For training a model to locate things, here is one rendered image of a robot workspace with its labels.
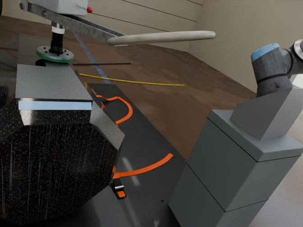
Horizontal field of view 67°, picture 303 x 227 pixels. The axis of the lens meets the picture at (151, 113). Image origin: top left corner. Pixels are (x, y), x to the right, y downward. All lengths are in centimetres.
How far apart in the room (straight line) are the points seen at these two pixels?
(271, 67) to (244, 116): 28
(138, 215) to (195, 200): 41
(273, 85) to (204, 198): 77
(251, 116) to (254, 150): 19
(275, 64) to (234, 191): 69
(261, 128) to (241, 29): 555
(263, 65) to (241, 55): 518
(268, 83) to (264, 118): 18
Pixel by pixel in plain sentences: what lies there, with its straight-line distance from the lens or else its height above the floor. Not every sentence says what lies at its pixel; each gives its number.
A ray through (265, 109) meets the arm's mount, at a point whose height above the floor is 100.
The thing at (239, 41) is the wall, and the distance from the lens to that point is 667.
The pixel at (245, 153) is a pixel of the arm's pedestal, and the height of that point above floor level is 78.
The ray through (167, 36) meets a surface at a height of 122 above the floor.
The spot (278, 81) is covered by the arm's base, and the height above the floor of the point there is 114.
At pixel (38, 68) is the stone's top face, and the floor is 81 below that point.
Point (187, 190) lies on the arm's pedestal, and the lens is 163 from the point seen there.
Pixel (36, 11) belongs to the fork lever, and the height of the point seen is 107.
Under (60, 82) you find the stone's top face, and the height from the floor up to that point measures 81.
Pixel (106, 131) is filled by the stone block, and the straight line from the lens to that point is 122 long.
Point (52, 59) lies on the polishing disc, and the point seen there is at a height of 85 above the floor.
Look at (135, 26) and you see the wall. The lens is 705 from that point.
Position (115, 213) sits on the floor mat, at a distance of 168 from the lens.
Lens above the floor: 133
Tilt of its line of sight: 26 degrees down
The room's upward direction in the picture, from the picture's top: 18 degrees clockwise
